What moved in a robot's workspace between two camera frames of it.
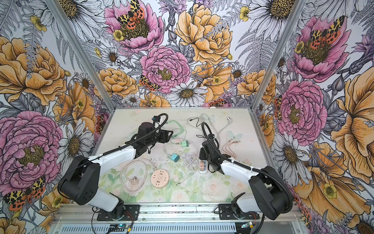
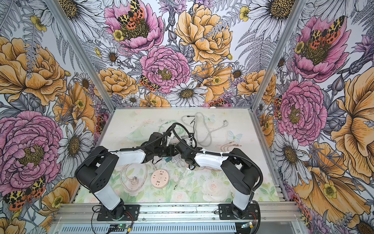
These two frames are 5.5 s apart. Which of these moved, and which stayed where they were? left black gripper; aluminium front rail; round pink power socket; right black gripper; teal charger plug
Moved: teal charger plug; left black gripper; right black gripper
Stayed: aluminium front rail; round pink power socket
